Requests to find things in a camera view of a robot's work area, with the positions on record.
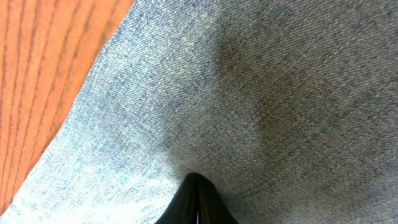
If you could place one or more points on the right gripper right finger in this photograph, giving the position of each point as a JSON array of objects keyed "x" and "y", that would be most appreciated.
[{"x": 211, "y": 207}]

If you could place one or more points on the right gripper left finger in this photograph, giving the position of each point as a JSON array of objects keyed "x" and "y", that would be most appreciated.
[{"x": 183, "y": 208}]

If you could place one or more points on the light blue denim jeans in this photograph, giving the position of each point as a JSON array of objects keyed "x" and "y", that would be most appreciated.
[{"x": 288, "y": 107}]

